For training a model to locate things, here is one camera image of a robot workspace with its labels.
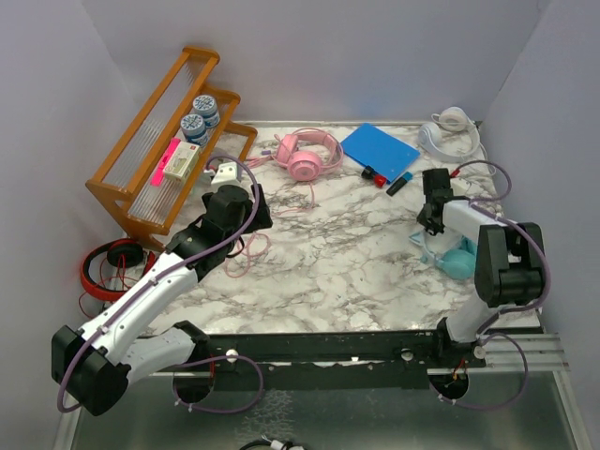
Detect teal cat-ear headphones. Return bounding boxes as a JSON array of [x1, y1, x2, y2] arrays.
[[409, 231, 477, 280]]

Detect pink cat-ear headphones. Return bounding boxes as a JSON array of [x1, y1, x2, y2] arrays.
[[223, 129, 345, 278]]

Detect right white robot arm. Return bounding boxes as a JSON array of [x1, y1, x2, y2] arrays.
[[417, 169, 550, 367]]

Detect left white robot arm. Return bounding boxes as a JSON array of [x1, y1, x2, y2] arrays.
[[51, 184, 273, 416]]

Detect white headphones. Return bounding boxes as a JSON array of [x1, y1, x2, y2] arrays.
[[417, 106, 488, 164]]

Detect red black headphones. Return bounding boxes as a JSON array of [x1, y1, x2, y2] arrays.
[[78, 238, 158, 318]]

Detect blue black marker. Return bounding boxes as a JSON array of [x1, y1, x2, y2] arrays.
[[386, 172, 413, 197]]

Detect blue notebook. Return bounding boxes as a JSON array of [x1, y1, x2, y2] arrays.
[[341, 124, 420, 182]]

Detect red black marker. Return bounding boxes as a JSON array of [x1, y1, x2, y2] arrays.
[[361, 166, 388, 188]]

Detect small cardboard box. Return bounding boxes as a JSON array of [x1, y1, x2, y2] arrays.
[[163, 142, 201, 183]]

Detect wooden tiered shelf rack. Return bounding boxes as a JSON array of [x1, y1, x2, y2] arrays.
[[85, 46, 257, 250]]

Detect blue-lidded jar front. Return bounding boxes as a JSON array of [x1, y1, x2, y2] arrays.
[[180, 113, 208, 147]]

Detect blue-lidded jar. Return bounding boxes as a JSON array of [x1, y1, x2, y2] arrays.
[[192, 94, 220, 128], [180, 113, 208, 147]]

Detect blue-lidded jar rear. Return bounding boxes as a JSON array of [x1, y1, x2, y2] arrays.
[[192, 94, 220, 128]]

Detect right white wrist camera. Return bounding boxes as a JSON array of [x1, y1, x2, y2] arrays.
[[450, 171, 473, 196]]

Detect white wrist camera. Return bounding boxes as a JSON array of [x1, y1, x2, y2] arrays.
[[450, 171, 473, 196], [203, 162, 242, 190]]

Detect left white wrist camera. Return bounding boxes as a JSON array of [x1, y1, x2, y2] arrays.
[[203, 162, 242, 190]]

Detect black front mounting rail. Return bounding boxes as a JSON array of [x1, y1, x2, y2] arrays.
[[170, 327, 484, 390]]

